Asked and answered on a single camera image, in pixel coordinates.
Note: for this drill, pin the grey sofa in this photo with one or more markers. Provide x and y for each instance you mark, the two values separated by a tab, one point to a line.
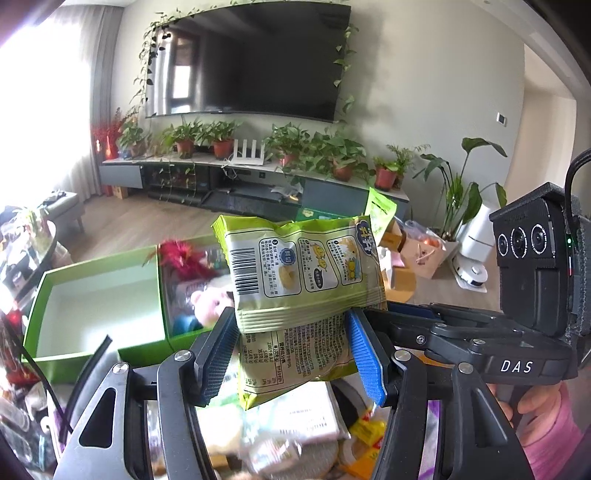
64	207

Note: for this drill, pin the white router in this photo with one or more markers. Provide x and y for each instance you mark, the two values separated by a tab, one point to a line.
247	154

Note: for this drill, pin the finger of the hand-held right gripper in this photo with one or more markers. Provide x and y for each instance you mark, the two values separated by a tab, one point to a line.
438	344
415	310

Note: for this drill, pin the small potted plant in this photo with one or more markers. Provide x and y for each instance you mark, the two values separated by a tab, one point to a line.
37	226

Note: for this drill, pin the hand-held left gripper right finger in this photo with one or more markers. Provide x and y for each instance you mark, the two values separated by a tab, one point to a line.
364	362

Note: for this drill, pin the green box with toys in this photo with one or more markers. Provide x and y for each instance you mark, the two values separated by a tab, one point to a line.
189	344

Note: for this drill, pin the potted green plant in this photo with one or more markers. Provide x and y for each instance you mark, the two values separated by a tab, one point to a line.
220	141
182	141
339	159
286	147
390	170
134	141

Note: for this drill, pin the large leafy floor plant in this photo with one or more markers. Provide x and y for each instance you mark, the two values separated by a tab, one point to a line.
455	194

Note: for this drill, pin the open cardboard box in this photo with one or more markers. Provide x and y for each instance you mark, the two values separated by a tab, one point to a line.
425	254

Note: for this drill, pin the pink plush toy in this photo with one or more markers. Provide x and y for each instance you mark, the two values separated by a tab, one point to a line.
210	307

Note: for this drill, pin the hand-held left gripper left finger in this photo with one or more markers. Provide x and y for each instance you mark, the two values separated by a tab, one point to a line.
217	362

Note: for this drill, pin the wall switch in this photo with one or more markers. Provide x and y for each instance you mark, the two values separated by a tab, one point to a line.
502	118

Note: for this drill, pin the green snack bag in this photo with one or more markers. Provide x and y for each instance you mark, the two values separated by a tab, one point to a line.
295	277

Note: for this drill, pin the white tissue packet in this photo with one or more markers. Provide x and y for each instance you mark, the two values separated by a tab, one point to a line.
300	417

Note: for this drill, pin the yellow snack bag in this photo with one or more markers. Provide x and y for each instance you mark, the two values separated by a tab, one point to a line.
369	443

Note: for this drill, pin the red feather toy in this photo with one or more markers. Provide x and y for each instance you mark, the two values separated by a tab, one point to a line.
180	258

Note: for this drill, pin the grey curtain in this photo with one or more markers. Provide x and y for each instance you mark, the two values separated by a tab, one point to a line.
92	101

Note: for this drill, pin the black wall television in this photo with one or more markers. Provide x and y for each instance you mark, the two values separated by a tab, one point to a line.
249	60

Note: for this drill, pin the green standing pouch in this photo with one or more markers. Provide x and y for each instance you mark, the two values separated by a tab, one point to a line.
381	212

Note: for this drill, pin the white robot vacuum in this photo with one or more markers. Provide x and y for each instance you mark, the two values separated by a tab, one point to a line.
471	276

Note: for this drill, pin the person's right hand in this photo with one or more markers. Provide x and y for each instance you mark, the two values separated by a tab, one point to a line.
542	406

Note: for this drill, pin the red flowers in vase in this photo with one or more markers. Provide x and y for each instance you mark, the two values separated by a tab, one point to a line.
108	136

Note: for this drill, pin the trailing vine plant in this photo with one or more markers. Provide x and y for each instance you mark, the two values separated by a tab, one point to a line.
346	69
147	60

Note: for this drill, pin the white robot vacuum dock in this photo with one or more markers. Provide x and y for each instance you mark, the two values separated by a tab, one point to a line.
478	235

